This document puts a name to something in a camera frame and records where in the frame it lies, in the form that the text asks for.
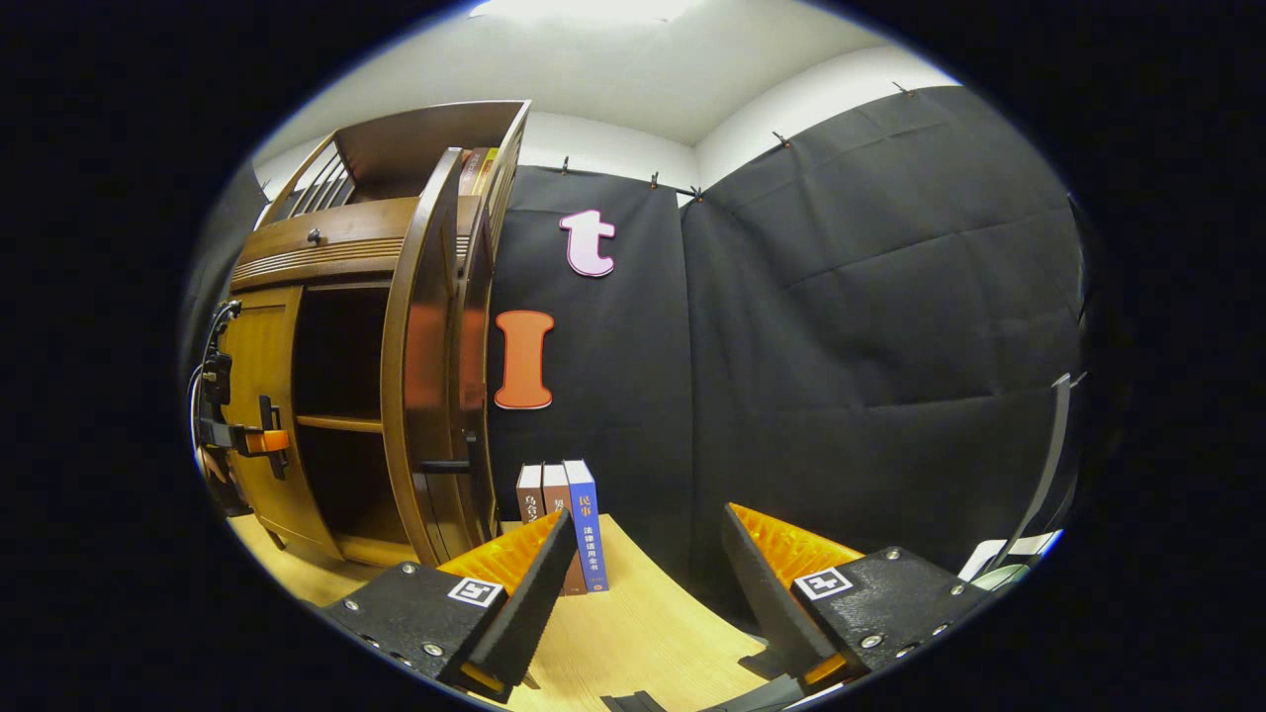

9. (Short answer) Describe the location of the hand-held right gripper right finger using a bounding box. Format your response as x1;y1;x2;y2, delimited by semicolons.
720;502;995;693

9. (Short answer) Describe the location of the wooden cabinet door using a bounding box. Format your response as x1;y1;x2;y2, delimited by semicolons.
381;146;500;567
220;285;342;560

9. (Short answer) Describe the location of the wooden inner cabinet shelf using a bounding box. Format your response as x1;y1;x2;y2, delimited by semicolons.
295;413;385;434

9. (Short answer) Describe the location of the wooden double-door shoe cabinet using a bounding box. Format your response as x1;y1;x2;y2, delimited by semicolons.
213;99;532;570

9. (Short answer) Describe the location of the blue spine book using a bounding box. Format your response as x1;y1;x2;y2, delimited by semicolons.
564;460;610;592

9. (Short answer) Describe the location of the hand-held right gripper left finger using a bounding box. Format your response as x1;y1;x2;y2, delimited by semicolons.
318;508;579;705

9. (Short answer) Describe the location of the black backdrop cloth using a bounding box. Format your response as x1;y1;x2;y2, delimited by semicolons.
183;84;1089;619

